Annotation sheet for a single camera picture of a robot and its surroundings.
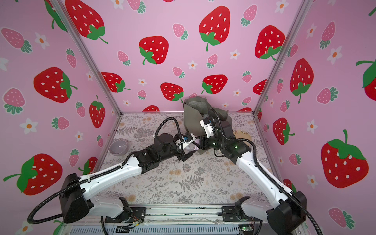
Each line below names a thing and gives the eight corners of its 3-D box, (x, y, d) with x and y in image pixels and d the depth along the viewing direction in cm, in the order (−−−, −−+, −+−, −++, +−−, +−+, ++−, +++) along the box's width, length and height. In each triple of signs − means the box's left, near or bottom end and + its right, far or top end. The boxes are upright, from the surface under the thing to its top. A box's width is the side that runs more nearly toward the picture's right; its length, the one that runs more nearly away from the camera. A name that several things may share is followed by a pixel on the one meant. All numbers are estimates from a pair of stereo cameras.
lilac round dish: (111, 157, 97) (106, 153, 92) (116, 145, 104) (112, 140, 99) (127, 157, 97) (123, 153, 92) (131, 145, 104) (128, 140, 99)
